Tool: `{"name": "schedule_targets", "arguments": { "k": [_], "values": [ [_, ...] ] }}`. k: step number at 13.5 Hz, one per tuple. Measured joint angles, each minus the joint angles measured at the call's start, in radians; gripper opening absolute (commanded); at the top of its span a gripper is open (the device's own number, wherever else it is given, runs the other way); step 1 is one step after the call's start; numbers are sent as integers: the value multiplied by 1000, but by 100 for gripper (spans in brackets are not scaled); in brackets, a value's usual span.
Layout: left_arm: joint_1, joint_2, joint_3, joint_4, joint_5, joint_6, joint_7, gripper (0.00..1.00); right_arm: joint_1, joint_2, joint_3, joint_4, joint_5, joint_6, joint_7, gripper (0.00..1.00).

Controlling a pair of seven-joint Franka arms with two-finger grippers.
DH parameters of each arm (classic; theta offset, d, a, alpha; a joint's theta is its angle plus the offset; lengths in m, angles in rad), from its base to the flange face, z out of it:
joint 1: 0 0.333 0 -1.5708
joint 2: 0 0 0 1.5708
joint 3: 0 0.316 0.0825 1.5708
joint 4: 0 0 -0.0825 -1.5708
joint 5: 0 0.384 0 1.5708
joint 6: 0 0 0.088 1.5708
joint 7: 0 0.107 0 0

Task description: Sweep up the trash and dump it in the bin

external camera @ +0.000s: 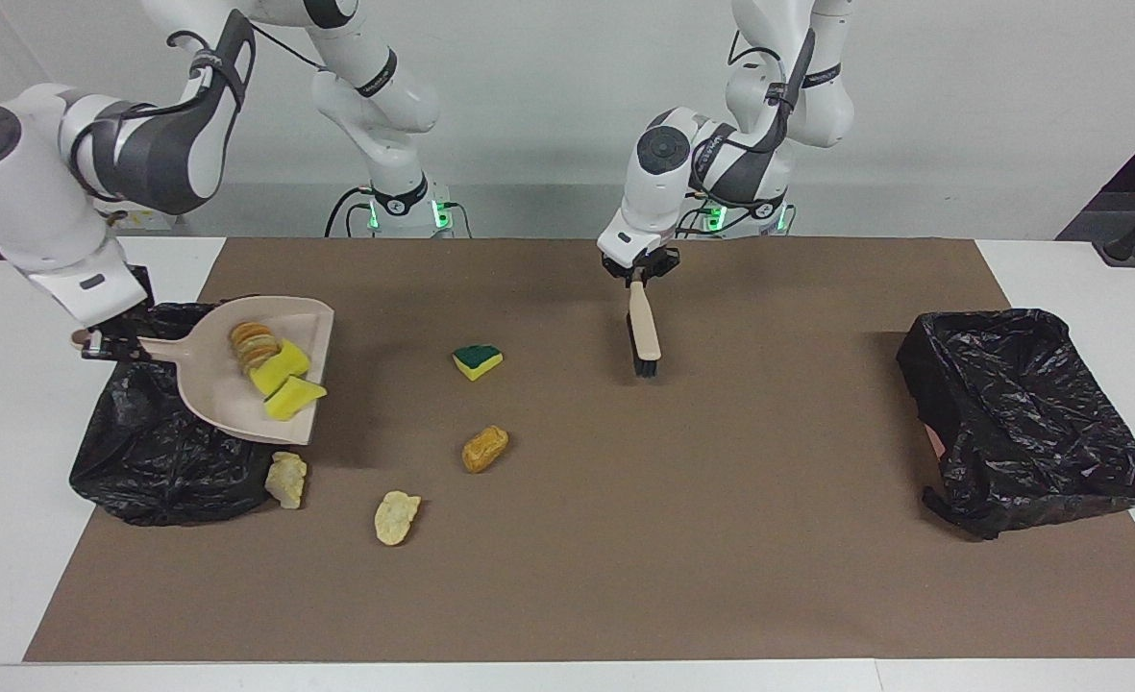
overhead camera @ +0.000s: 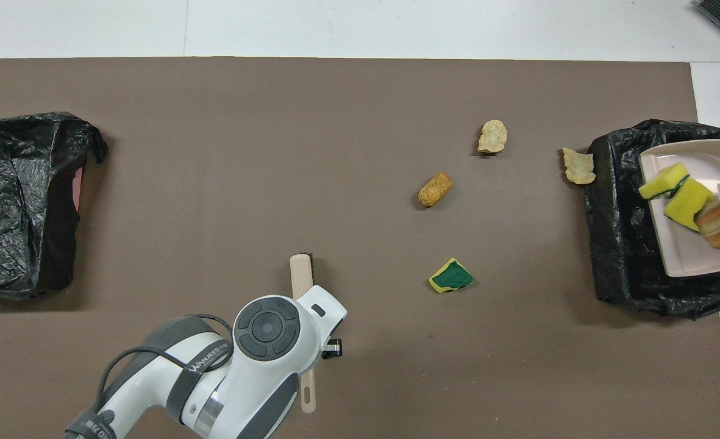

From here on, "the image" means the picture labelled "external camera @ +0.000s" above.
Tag beige hand brush black bristles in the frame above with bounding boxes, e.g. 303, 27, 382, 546
628, 279, 663, 378

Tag beige plastic dustpan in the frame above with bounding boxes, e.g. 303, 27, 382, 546
71, 296, 335, 446

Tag tan layered foam chunk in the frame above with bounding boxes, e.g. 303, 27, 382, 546
231, 322, 283, 374

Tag pale yellow foam chunk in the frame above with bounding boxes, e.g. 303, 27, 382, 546
374, 491, 423, 547
264, 452, 309, 509

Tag black bag lined bin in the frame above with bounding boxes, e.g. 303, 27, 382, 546
69, 300, 333, 528
896, 308, 1135, 541

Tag white power strip box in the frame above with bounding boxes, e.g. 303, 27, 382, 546
106, 209, 184, 232

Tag green and yellow sponge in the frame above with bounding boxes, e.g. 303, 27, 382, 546
452, 344, 505, 382

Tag brown paper table mat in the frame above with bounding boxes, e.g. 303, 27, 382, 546
24, 237, 1135, 664

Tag black left base cable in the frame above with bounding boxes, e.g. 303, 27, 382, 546
675, 197, 722, 238

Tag black base cable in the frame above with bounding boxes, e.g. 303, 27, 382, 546
325, 185, 376, 238
675, 197, 722, 238

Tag black right base cable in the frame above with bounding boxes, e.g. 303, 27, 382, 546
325, 185, 376, 238

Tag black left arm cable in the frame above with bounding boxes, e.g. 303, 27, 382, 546
687, 29, 813, 208

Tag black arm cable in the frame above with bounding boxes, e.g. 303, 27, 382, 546
687, 29, 813, 208
77, 10, 328, 208

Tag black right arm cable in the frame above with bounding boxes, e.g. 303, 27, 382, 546
77, 10, 328, 208

